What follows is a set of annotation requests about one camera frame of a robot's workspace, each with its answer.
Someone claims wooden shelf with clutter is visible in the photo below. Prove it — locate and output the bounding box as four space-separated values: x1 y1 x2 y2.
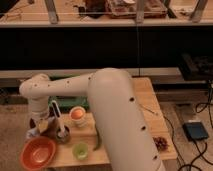
0 0 213 28

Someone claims small dark metal cup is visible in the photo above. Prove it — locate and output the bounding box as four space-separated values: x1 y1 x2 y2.
55 127 70 144

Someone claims bunch of dark grapes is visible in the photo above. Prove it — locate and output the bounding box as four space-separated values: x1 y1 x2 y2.
154 137 168 151

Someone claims black foot pedal box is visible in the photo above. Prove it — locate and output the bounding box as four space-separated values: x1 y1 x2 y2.
182 122 209 141

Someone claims silver fork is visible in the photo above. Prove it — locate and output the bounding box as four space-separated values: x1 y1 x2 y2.
140 104 158 116

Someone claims green tray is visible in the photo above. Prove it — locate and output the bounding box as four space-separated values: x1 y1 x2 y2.
47 75 89 111

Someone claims small green cup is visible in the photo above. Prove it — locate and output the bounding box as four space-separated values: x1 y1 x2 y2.
72 142 88 160

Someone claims orange bowl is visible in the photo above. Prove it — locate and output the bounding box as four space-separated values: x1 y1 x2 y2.
20 136 57 171

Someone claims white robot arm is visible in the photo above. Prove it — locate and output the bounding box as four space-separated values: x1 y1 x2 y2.
19 68 166 171

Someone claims black cable on floor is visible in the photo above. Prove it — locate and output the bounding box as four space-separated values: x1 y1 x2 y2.
163 83 213 171

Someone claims grey blue towel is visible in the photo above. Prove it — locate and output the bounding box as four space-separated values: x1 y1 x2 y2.
26 127 41 139

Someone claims orange white cup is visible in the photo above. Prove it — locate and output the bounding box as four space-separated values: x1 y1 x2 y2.
69 106 86 127

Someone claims green chili pepper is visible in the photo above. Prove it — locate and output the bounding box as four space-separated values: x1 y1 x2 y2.
93 136 102 151

